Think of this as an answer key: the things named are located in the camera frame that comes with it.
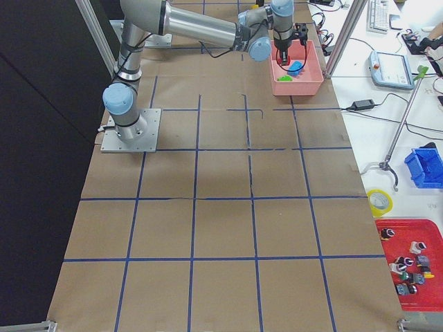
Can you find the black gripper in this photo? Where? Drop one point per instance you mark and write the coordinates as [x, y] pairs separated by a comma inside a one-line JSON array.
[[282, 45]]

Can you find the red toy block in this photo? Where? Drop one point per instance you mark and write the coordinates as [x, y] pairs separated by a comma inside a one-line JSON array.
[[285, 62]]

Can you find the blue toy block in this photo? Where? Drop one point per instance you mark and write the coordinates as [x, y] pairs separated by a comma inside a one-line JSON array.
[[295, 69]]

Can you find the green toy block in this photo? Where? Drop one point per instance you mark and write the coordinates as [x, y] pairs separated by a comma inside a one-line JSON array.
[[285, 78]]

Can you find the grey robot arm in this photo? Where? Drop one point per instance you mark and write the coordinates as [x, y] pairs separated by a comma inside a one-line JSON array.
[[256, 32]]

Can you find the pink plastic box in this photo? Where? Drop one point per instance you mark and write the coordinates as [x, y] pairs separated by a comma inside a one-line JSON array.
[[302, 77]]

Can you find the black laptop charger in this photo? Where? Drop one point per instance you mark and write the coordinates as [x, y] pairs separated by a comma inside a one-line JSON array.
[[362, 105]]

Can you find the white keyboard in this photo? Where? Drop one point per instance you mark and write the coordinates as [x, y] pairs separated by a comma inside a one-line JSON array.
[[377, 16]]

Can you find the blue teach pendant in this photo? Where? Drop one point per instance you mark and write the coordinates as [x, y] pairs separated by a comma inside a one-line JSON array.
[[390, 70]]

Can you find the person in background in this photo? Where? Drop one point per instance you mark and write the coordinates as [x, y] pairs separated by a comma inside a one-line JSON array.
[[430, 43]]

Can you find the blue storage bin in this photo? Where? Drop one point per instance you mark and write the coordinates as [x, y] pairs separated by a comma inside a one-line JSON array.
[[425, 166]]

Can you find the yellow tape roll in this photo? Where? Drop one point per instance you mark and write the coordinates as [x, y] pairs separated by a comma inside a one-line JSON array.
[[380, 202]]

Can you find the black white push button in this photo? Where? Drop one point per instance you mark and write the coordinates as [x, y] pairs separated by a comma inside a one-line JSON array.
[[386, 234]]

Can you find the red plastic tray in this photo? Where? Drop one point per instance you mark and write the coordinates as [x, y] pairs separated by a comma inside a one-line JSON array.
[[429, 295]]

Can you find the black pink push button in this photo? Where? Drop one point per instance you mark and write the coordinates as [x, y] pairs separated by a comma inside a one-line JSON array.
[[400, 264]]

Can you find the green push button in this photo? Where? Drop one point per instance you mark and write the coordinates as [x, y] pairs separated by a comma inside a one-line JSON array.
[[413, 278]]

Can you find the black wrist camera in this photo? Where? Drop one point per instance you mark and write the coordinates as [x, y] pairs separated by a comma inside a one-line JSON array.
[[300, 32]]

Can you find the aluminium frame post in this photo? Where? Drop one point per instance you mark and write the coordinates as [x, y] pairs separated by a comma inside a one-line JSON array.
[[347, 29]]

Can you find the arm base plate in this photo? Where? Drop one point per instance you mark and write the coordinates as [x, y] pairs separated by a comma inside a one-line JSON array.
[[159, 41], [140, 137]]

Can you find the white push button switch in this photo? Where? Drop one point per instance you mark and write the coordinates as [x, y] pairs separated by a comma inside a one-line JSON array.
[[417, 247]]

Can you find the grey yellow switch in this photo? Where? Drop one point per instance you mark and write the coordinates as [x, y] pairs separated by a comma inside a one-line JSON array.
[[423, 263]]

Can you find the blue black switch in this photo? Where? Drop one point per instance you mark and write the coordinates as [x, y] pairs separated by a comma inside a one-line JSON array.
[[405, 289]]

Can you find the aluminium corner bracket right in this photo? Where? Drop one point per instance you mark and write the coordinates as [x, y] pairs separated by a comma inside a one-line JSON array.
[[405, 325]]

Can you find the aluminium corner bracket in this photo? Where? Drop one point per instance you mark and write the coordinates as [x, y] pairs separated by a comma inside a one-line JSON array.
[[47, 326], [405, 325]]

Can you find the aluminium corner bracket left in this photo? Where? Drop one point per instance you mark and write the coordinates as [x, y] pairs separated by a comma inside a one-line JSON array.
[[47, 326]]

